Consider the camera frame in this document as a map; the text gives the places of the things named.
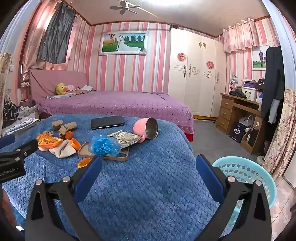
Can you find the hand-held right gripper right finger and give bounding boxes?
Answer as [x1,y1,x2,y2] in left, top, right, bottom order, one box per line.
[193,154,272,241]

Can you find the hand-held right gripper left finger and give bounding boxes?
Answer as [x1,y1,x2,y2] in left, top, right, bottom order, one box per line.
[24,156,104,241]

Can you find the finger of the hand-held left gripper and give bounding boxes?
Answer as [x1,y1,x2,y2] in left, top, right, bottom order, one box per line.
[0,135,38,163]

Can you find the small orange wrapper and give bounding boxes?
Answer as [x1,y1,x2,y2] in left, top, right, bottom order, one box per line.
[77,158,93,168]

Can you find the orange snack packet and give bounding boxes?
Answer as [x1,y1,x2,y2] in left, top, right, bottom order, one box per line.
[36,134,63,149]

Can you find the blue plastic shoe cover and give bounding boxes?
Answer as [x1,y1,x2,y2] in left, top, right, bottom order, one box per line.
[89,134,121,157]

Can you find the beige cloth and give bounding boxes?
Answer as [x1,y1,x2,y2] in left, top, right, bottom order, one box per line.
[38,139,77,159]

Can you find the teal plastic basket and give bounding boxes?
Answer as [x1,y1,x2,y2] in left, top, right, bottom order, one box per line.
[212,156,277,232]

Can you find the beige printed snack packet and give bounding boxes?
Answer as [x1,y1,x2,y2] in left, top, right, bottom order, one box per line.
[107,130,142,149]

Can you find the person's left forearm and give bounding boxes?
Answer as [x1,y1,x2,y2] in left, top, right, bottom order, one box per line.
[0,189,18,234]

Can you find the white dotted cloth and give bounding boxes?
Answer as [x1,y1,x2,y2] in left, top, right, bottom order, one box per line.
[2,117,40,137]

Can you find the black patterned bag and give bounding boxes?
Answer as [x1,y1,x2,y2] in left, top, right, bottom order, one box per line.
[2,97,21,130]

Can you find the black gift bag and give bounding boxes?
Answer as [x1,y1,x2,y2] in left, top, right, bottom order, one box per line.
[229,122,247,144]

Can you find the blue knitted blanket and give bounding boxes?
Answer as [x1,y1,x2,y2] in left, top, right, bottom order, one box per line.
[2,113,234,241]

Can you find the white small fan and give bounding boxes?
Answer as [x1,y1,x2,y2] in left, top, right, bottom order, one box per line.
[238,115,255,130]

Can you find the yellow duck plush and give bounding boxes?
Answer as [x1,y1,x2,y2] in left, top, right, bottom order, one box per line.
[55,83,68,95]

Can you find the wooden desk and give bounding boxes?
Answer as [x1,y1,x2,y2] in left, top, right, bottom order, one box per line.
[216,93,266,154]

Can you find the pink steel-lined mug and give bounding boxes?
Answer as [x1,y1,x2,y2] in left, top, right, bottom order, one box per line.
[133,117,159,143]

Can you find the pink covered headboard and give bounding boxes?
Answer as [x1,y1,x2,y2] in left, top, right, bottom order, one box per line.
[28,70,88,102]

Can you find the purple dotted bed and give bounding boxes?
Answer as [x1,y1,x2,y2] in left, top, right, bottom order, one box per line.
[35,91,195,135]

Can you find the floral door curtain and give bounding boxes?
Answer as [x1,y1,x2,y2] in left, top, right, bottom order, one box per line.
[262,88,296,180]

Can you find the dark clothes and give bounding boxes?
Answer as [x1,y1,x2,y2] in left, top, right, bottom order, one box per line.
[230,90,247,99]

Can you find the white wardrobe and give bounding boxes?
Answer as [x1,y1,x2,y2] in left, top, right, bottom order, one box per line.
[168,28,228,118]

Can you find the white storage box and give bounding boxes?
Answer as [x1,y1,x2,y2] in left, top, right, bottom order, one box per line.
[240,86,257,102]

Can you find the desk lamp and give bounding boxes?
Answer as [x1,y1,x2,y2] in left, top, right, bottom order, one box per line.
[229,75,238,94]

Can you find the purple box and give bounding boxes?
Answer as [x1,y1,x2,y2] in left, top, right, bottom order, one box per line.
[242,79,258,90]

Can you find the pink shiny curtain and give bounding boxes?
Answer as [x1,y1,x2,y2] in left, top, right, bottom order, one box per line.
[21,0,60,70]

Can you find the black hanging jacket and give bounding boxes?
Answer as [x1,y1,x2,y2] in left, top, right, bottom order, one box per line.
[261,45,285,118]

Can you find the grey curtain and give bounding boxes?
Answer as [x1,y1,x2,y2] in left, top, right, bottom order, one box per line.
[37,2,77,64]

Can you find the framed couple photo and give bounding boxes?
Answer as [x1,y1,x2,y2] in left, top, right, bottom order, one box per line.
[252,44,271,70]

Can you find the framed wedding picture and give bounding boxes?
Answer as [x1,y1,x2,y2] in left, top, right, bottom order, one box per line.
[98,31,148,56]

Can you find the pink floral valance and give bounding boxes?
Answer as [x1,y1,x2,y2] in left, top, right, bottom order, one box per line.
[223,17,262,54]

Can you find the ceiling fan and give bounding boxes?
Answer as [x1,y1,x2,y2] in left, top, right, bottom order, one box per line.
[110,0,139,15]

